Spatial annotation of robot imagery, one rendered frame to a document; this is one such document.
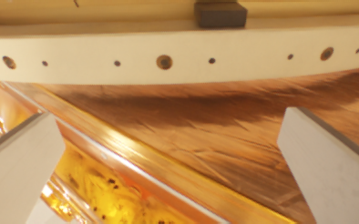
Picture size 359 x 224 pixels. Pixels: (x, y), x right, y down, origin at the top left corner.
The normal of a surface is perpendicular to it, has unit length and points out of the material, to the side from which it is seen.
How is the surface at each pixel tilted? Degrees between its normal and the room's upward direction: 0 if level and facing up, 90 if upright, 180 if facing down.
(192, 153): 180
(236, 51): 90
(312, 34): 90
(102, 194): 139
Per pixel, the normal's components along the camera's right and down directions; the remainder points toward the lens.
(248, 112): -0.02, -0.76
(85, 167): -0.40, -0.13
